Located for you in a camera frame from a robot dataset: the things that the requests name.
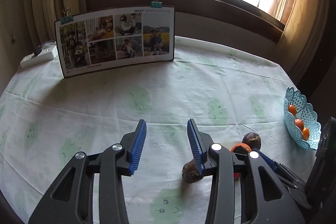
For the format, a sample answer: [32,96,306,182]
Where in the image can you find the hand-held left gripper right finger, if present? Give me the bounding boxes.
[186,119,306,224]

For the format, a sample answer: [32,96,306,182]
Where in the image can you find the light blue plastic lattice basket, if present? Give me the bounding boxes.
[283,87,322,151]

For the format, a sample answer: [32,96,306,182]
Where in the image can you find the wrinkled dark passion fruit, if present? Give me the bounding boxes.
[242,133,261,150]
[182,158,204,184]

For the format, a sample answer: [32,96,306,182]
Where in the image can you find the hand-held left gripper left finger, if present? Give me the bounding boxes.
[28,119,147,224]

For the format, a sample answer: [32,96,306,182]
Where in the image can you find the white power strip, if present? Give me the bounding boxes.
[20,46,58,69]

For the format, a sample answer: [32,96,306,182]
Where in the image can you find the photo collage board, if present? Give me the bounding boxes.
[54,6,175,79]

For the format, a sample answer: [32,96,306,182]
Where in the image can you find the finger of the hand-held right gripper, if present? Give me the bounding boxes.
[259,151,280,170]

